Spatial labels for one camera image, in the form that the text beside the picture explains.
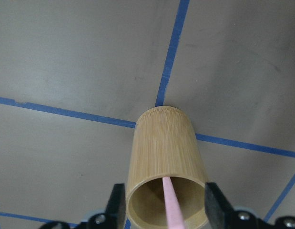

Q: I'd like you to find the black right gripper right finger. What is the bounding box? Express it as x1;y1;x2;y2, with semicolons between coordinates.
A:
204;182;234;229

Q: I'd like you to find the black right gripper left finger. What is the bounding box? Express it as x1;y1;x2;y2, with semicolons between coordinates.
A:
105;183;126;229

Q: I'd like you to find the bamboo chopstick holder cup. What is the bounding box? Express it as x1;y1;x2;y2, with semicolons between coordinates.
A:
126;106;208;229

